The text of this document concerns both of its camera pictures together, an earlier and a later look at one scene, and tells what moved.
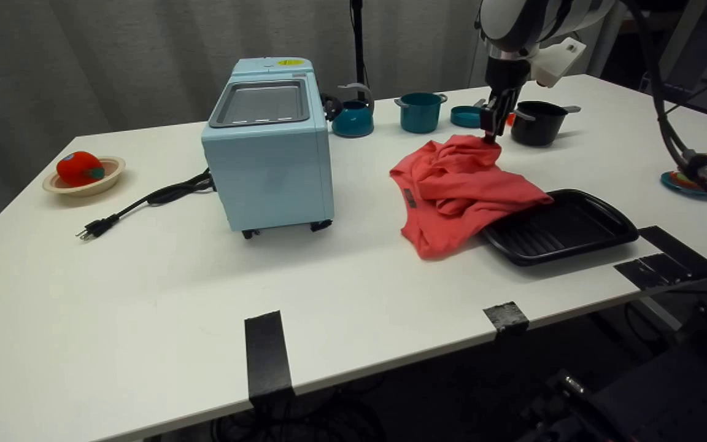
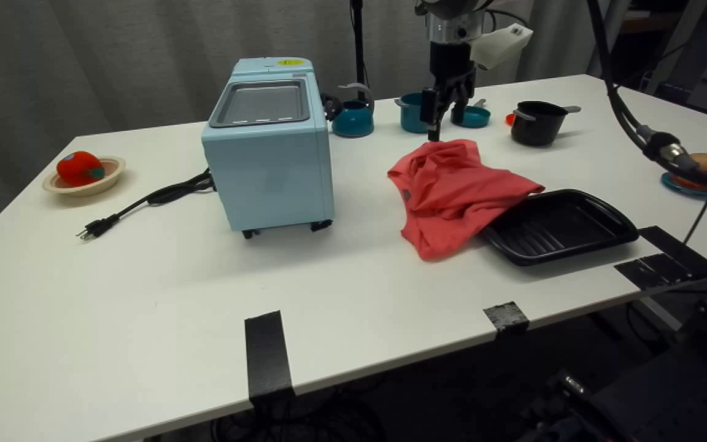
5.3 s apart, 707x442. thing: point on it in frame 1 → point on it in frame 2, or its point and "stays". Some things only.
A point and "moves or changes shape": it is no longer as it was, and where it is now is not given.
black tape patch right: [674, 265] stays
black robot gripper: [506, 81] → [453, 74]
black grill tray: [571, 222] stays
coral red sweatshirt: [457, 190] moves or changes shape
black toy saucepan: [539, 122] stays
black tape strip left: [269, 360] stays
